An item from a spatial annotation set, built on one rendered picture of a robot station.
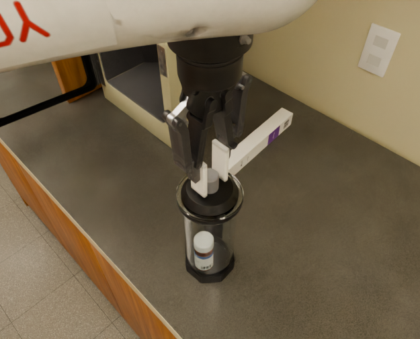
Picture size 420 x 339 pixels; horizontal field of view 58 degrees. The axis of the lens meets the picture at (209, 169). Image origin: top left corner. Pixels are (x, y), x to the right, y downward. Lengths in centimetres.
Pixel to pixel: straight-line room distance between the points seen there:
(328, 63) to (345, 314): 64
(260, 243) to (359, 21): 57
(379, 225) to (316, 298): 23
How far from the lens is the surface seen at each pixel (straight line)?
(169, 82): 84
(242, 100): 51
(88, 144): 105
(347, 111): 113
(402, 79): 102
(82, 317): 183
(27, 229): 216
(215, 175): 57
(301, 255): 82
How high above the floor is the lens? 164
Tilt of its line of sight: 48 degrees down
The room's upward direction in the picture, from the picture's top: straight up
